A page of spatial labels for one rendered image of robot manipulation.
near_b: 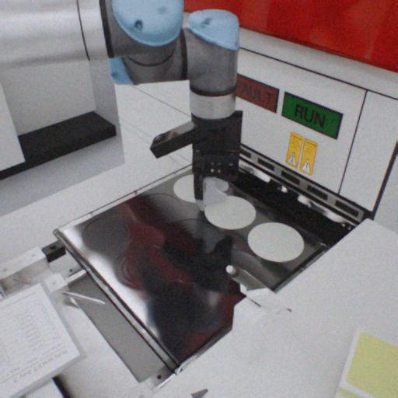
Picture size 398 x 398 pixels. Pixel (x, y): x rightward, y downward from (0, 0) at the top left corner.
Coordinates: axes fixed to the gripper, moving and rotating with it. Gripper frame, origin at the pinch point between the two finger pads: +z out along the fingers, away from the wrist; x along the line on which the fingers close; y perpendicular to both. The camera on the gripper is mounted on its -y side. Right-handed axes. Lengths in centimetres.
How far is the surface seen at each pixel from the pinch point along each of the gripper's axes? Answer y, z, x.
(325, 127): 21.1, -17.6, 1.4
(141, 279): -7.1, 1.4, -19.0
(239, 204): 7.9, 1.3, 2.4
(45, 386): -12.5, -4.8, -40.8
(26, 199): -113, 91, 103
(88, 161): -92, 91, 146
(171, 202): -6.0, 1.4, 1.5
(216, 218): 3.6, 1.2, -2.5
